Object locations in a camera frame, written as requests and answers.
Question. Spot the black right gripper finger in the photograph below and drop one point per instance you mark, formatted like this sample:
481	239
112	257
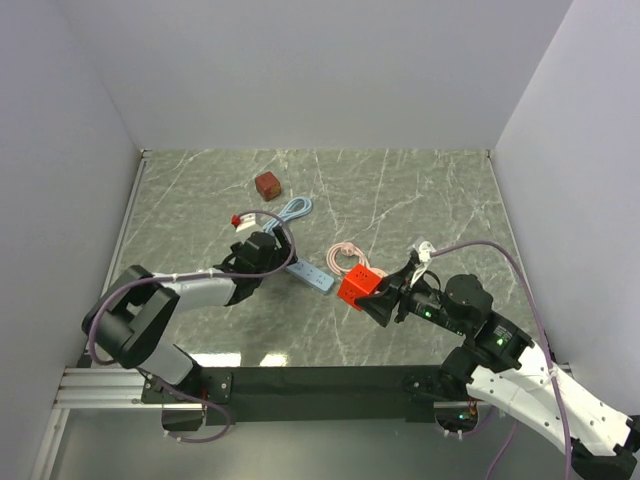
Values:
400	279
379	306

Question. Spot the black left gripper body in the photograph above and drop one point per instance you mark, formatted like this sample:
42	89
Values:
274	264

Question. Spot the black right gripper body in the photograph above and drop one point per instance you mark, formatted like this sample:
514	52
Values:
426	302

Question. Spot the red cube socket adapter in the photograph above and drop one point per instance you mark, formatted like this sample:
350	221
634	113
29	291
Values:
359	282

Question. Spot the blue power strip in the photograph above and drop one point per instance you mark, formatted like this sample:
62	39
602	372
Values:
311	275

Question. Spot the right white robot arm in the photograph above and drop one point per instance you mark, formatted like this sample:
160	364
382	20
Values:
502	365

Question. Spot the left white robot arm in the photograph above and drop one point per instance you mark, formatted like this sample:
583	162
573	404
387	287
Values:
129	320

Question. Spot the dark red cube adapter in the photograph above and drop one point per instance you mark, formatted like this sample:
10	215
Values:
268	186

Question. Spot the black base beam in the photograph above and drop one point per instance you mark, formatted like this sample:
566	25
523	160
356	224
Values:
278	394

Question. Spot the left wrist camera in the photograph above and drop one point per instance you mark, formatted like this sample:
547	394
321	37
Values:
245	223

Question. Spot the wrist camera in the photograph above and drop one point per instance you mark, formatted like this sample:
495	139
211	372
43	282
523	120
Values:
245	223
420	252

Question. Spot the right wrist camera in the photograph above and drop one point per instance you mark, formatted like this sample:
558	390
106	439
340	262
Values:
420	252

